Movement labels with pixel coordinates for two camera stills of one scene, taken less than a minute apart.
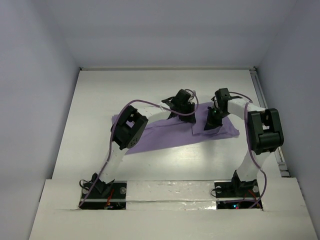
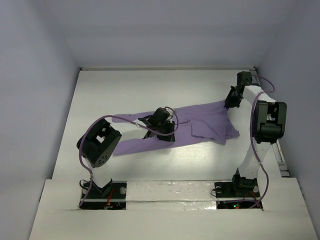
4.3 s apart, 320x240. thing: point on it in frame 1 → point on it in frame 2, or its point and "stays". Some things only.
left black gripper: x=188 y=118 → x=169 y=125
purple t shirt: x=167 y=131 stays
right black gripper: x=213 y=119 → x=232 y=99
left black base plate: x=115 y=198 stays
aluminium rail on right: x=281 y=160 stays
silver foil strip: x=172 y=195 stays
